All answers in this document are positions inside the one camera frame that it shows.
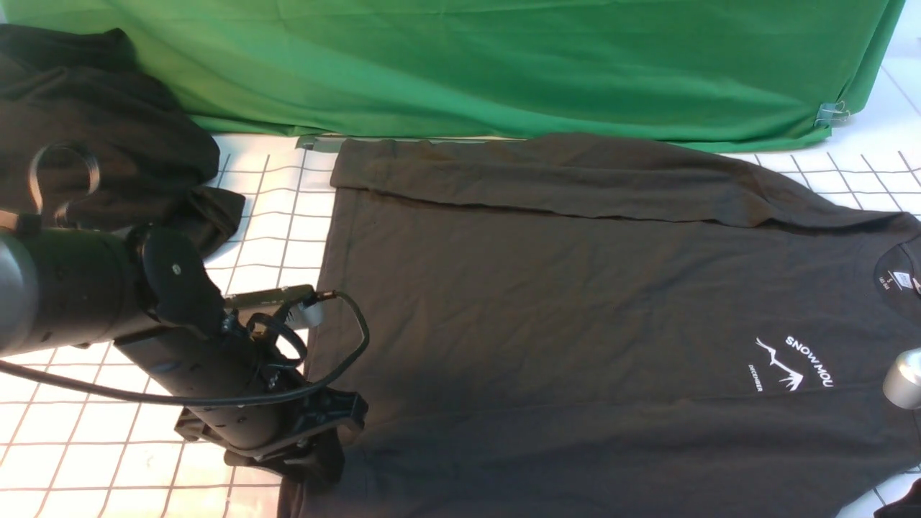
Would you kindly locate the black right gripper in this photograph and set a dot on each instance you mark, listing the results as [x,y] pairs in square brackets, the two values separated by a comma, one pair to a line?
[908,506]

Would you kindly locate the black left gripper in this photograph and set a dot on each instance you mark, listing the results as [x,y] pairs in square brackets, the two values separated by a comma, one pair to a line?
[272,430]

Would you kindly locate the gray long-sleeved shirt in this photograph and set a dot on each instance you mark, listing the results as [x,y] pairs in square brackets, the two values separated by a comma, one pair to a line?
[579,326]

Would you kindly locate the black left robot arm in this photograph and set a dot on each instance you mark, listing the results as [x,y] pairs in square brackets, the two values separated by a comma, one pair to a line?
[230,363]

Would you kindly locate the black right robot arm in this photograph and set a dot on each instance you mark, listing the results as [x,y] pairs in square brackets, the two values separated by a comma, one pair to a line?
[902,387]

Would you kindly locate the gray metal strip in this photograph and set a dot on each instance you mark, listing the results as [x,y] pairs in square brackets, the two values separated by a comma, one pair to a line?
[320,143]

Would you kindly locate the black crumpled cloth pile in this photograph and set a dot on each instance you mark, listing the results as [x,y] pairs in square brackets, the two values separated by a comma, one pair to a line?
[87,135]

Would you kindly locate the metal binder clip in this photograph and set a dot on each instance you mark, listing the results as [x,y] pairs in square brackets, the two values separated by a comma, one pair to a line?
[830,114]

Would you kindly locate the green backdrop cloth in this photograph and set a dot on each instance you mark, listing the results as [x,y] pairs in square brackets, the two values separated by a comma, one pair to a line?
[719,76]

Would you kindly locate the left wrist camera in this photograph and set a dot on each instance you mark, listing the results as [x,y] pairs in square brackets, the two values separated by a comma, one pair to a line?
[299,306]

